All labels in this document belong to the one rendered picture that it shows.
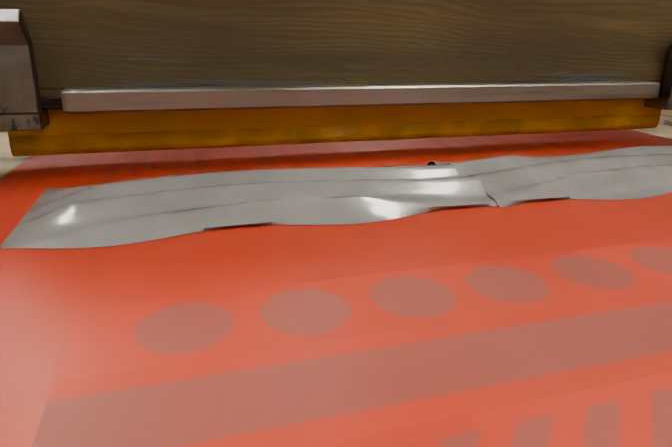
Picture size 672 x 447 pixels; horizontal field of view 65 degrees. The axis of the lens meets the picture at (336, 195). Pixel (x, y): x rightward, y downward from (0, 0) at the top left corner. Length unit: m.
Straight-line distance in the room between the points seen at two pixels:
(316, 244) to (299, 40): 0.14
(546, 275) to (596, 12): 0.24
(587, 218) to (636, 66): 0.19
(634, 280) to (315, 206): 0.11
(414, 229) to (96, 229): 0.11
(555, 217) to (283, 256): 0.11
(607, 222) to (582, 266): 0.05
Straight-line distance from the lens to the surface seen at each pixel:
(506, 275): 0.16
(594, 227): 0.22
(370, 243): 0.18
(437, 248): 0.18
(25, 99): 0.28
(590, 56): 0.38
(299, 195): 0.21
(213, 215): 0.19
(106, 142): 0.30
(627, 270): 0.18
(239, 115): 0.30
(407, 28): 0.31
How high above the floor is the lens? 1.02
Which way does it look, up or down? 17 degrees down
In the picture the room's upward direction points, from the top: 1 degrees clockwise
